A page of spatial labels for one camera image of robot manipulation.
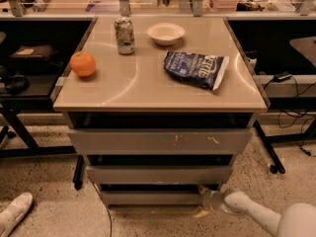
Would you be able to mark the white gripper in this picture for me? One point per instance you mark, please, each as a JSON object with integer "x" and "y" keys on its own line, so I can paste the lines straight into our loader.
{"x": 213, "y": 200}

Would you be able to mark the grey bottom drawer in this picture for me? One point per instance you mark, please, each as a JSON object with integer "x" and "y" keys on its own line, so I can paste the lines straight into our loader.
{"x": 151, "y": 198}

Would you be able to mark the grey drawer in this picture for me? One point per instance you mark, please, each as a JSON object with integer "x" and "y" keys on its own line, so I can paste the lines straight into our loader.
{"x": 139, "y": 175}
{"x": 167, "y": 141}
{"x": 151, "y": 198}

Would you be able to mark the grey top drawer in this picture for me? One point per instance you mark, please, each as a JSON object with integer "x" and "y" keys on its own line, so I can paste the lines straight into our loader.
{"x": 167, "y": 141}

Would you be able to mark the grey drawer cabinet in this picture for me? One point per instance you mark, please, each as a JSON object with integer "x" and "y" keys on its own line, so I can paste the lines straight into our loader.
{"x": 135, "y": 91}

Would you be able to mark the grey middle drawer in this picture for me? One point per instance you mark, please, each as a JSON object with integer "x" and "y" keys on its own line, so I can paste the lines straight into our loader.
{"x": 139, "y": 175}

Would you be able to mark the blue chip bag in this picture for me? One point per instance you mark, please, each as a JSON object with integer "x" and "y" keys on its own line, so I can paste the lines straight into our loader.
{"x": 205, "y": 71}

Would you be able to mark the black power adapter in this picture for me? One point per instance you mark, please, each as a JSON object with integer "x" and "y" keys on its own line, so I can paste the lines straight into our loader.
{"x": 282, "y": 77}

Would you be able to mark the white bowl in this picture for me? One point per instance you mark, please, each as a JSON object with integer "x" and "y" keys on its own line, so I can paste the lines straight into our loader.
{"x": 165, "y": 33}

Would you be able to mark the orange fruit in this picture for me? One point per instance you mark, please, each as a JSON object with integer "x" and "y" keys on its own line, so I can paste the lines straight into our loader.
{"x": 83, "y": 64}

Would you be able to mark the white shoe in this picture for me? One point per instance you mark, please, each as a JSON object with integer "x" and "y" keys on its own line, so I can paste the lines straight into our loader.
{"x": 11, "y": 216}

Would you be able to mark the green white soda can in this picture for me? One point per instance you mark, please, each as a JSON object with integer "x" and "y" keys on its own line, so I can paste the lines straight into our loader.
{"x": 124, "y": 35}

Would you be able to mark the black headphones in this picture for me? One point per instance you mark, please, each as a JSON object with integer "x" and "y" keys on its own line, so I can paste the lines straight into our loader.
{"x": 16, "y": 84}

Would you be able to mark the black box on shelf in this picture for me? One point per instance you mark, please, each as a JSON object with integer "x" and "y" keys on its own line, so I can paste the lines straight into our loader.
{"x": 38, "y": 53}

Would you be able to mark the black table leg frame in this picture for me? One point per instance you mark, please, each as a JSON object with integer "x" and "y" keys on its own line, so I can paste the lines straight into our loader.
{"x": 277, "y": 166}

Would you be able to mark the black left desk frame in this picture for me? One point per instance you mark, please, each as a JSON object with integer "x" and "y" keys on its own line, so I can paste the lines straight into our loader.
{"x": 32, "y": 149}

